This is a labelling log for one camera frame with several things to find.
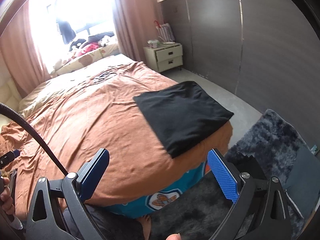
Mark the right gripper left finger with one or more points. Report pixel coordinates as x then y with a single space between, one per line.
45 219

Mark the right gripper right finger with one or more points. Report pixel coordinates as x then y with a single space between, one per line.
259 209

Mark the black sweatshirt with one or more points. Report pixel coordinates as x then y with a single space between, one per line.
182 115

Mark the pile of clothes by window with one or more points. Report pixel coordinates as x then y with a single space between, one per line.
101 39

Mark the person left hand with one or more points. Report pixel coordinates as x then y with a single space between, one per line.
6 198

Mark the teal cartoon bed sheet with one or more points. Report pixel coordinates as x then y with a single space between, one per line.
151 203

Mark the orange bed blanket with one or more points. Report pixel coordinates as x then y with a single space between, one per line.
100 112

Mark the person bare foot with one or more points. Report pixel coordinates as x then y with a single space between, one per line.
145 221

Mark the grey shaggy rug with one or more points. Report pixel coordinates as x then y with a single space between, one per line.
271 148

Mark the beige pillow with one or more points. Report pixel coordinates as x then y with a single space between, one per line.
44 93

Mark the cream padded headboard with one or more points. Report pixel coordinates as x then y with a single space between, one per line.
9 93

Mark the bear print bedding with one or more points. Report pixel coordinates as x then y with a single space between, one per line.
86 59

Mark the pink curtain left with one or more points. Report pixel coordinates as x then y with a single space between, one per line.
22 59

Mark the pink curtain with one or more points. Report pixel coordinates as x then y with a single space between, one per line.
22 59
134 23

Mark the white bedside nightstand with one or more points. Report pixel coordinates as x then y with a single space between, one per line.
165 57

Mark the striped gift bag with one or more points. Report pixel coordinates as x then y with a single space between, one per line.
164 31

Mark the dark grey wardrobe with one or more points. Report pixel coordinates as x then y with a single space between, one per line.
263 51

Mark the pink curtain right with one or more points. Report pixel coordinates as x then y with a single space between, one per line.
134 23

